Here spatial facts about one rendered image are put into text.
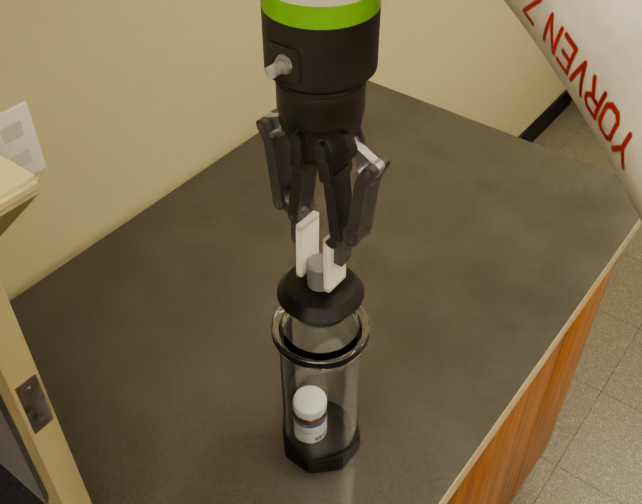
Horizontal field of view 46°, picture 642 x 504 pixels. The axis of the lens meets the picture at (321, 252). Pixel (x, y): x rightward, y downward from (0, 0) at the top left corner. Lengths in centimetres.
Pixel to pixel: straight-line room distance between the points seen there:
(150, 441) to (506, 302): 56
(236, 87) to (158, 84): 21
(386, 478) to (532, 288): 41
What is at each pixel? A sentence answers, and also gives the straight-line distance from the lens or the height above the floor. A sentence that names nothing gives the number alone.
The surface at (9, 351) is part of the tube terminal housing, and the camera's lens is 71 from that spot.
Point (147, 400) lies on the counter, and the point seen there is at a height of 94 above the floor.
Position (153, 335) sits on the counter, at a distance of 114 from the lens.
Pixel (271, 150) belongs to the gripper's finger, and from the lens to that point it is 70.
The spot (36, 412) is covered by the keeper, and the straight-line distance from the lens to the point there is 77.
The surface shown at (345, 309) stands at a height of 122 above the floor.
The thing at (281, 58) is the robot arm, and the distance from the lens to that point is 58.
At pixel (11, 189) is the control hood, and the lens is 48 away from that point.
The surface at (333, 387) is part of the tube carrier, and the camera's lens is 84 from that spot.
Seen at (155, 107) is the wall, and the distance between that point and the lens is 133.
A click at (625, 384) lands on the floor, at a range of 241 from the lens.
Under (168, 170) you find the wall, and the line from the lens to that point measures 141.
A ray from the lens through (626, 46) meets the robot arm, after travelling 44.
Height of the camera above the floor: 178
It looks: 43 degrees down
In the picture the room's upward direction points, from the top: straight up
